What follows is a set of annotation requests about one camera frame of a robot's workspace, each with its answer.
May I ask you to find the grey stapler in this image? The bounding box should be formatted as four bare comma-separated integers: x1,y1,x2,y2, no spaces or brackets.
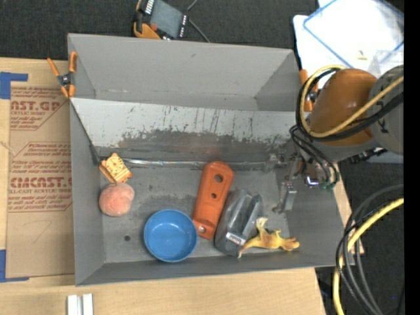
213,188,263,258

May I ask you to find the yellow toy dinosaur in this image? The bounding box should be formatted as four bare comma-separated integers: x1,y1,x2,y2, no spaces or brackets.
236,217,301,260

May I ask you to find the brown cardboard board red print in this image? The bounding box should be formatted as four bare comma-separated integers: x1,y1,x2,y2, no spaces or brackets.
0,56,75,284

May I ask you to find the yellow toy clock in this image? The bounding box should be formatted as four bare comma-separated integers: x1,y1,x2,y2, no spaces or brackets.
98,152,133,184

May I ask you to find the grey metal bin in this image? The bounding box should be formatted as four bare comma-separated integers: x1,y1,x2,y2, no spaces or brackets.
67,33,345,287

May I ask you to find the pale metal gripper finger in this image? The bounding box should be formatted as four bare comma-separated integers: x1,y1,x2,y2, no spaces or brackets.
266,153,287,172
272,181,298,214

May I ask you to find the blue bowl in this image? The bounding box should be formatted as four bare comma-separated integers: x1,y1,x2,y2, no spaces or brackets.
142,208,198,263

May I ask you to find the orange flat plastic tool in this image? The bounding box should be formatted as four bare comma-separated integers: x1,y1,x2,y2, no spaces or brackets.
191,161,236,241

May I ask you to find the pink toy peach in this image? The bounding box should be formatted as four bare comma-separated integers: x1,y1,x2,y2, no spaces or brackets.
98,182,136,218

